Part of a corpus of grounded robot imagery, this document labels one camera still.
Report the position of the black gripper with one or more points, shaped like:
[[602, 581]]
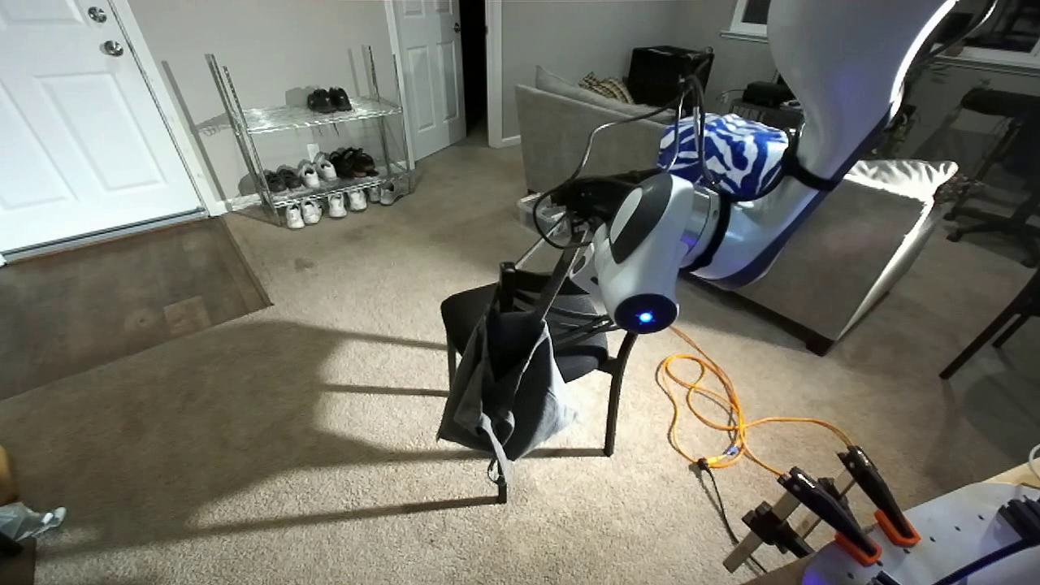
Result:
[[613, 201]]

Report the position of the grey tote bag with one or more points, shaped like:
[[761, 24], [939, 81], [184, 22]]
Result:
[[539, 417]]

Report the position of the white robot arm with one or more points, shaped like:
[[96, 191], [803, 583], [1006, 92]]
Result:
[[847, 65]]

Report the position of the black metal dining chair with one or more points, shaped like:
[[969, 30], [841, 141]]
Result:
[[591, 336]]

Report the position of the black office chair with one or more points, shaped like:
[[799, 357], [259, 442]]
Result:
[[993, 103]]

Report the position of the black square box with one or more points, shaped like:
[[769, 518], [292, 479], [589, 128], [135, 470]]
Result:
[[662, 69]]

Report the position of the blue white patterned blanket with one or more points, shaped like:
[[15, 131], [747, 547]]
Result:
[[734, 158]]

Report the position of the grey shoe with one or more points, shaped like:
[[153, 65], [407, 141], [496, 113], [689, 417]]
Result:
[[382, 195]]

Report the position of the white panel interior door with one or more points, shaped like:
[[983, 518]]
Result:
[[425, 75]]

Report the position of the white shoe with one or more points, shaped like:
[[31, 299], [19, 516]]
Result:
[[292, 216], [357, 201], [313, 214], [337, 206]]

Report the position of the black bulky sneaker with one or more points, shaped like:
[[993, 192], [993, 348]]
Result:
[[352, 164]]

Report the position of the black shoe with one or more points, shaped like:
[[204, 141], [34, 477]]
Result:
[[318, 103], [340, 100]]

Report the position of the white sneaker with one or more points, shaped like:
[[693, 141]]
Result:
[[313, 172]]

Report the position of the dark sneaker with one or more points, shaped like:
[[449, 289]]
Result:
[[285, 179]]

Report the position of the grey fabric sofa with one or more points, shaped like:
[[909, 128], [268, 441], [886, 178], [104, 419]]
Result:
[[864, 237]]

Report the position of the black orange bar clamp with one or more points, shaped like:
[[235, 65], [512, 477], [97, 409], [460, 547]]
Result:
[[823, 506], [871, 490]]

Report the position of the dark slanted furniture leg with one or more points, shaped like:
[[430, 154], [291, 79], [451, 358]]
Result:
[[993, 329]]

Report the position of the brown door mat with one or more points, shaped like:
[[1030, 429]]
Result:
[[107, 305]]

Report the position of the white entry door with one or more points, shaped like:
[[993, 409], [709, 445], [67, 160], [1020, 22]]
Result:
[[77, 141]]

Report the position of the grey crumpled item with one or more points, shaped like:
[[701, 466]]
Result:
[[27, 526]]

